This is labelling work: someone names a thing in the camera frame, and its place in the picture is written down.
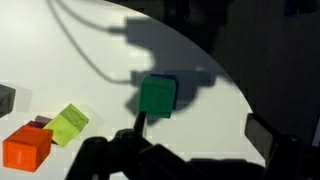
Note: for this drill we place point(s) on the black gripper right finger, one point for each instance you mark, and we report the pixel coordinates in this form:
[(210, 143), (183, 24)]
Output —
[(290, 156)]

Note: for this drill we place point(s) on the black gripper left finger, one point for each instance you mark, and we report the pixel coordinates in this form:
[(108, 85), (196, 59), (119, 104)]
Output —
[(126, 156)]

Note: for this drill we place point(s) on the green block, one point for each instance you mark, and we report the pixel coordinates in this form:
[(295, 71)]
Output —
[(156, 96)]

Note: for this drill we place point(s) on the yellow-green block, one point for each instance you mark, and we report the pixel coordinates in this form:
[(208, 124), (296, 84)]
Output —
[(66, 125)]

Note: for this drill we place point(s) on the magenta block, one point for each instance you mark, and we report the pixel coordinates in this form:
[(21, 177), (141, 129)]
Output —
[(35, 124)]

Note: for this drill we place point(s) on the orange block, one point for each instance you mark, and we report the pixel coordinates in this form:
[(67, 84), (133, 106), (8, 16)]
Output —
[(26, 149)]

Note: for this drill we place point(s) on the grey block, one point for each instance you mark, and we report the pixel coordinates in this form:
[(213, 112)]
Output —
[(6, 100)]

